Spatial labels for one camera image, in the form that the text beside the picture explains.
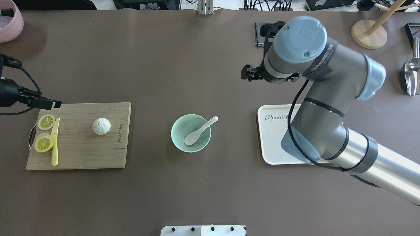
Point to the cream rabbit tray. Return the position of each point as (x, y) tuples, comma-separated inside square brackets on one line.
[(272, 126)]

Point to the grey folded cloth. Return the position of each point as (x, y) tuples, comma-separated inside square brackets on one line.
[(259, 40)]

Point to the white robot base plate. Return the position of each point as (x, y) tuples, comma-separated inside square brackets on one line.
[(204, 230)]

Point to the upper lemon slice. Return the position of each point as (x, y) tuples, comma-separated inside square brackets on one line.
[(46, 122)]

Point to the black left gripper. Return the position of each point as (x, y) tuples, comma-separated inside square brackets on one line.
[(13, 92)]

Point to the aluminium camera post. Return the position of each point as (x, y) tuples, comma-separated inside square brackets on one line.
[(205, 7)]

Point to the steel scoop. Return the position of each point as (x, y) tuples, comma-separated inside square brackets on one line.
[(411, 70)]

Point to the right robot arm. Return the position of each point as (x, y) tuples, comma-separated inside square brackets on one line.
[(336, 76)]

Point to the white ceramic spoon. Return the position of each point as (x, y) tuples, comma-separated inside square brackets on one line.
[(194, 136)]

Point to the pink bowl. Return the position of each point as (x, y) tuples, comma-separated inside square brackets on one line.
[(14, 27)]

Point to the lower lemon slice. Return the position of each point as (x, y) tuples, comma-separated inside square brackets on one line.
[(43, 142)]

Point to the lemon slice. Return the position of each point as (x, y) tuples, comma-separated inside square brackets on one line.
[(46, 122), (43, 142)]

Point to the wooden mug tree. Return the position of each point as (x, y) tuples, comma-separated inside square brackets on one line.
[(371, 34)]

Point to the black framed glass rack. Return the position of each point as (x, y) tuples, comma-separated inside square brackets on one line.
[(411, 30)]

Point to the mint green bowl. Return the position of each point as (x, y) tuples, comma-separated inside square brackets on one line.
[(185, 125)]

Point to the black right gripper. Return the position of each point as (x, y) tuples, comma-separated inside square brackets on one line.
[(250, 72)]

